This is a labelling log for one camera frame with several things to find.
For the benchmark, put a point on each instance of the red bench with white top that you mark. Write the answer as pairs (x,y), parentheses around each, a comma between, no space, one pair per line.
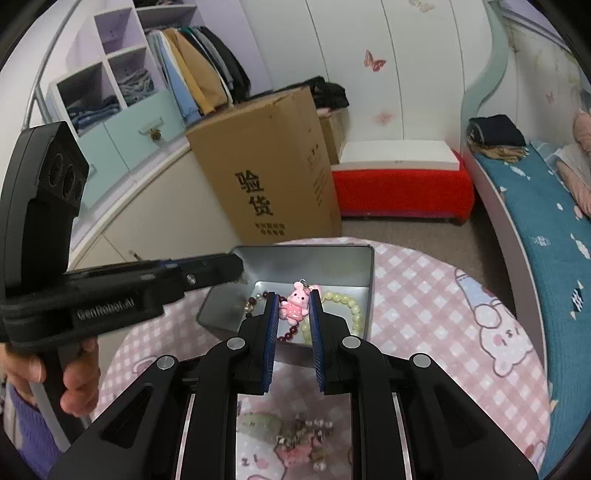
(401,184)

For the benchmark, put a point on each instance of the large cardboard box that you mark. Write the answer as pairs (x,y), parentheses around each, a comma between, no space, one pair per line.
(258,152)

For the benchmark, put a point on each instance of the pink checked tablecloth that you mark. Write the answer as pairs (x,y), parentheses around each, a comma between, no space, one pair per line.
(438,314)

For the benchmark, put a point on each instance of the pink pillow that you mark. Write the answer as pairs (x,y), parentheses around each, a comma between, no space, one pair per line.
(579,175)

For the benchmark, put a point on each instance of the grey metal handrail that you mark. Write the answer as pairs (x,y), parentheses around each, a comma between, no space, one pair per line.
(34,78)

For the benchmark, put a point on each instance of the pink bunny charm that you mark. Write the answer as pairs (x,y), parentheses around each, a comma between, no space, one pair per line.
(295,305)

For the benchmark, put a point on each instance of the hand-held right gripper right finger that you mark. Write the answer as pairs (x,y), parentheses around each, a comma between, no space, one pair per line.
(317,344)

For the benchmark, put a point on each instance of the pale pink butterfly sticker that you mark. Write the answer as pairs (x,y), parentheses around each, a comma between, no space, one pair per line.
(383,117)

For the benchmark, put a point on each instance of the purple cube shelf unit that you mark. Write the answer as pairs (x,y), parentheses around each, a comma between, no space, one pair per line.
(115,41)

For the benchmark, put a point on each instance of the small cardboard box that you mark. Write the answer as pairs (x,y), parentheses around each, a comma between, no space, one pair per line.
(332,136)

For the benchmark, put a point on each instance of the hanging clothes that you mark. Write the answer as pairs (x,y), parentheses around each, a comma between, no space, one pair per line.
(198,69)

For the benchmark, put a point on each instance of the white wardrobe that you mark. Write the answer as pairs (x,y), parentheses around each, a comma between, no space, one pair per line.
(341,46)

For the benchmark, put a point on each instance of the grey metal tin box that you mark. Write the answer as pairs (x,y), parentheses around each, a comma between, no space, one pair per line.
(323,267)

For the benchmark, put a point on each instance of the folded jeans stack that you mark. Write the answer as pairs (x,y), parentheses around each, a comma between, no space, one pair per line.
(94,115)
(136,85)

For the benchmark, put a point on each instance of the mint drawer cabinet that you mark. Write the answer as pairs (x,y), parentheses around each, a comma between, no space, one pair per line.
(124,134)

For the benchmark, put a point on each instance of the person's left forearm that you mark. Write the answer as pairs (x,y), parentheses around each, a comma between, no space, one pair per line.
(25,424)

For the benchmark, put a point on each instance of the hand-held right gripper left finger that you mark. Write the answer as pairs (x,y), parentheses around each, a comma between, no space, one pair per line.
(272,344)

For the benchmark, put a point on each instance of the folded dark clothes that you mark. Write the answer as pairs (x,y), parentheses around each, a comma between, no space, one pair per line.
(496,134)

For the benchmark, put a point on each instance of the dark clothes pile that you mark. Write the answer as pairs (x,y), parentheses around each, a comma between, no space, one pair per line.
(330,94)

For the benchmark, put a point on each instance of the person's left hand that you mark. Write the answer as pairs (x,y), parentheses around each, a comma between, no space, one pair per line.
(81,374)

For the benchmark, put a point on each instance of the pearl bead jewelry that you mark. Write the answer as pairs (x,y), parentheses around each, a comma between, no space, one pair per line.
(302,427)

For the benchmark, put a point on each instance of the mint bunk bed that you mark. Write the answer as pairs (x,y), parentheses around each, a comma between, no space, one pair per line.
(496,60)

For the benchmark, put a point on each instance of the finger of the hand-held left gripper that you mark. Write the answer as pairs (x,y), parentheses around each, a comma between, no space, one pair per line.
(212,272)

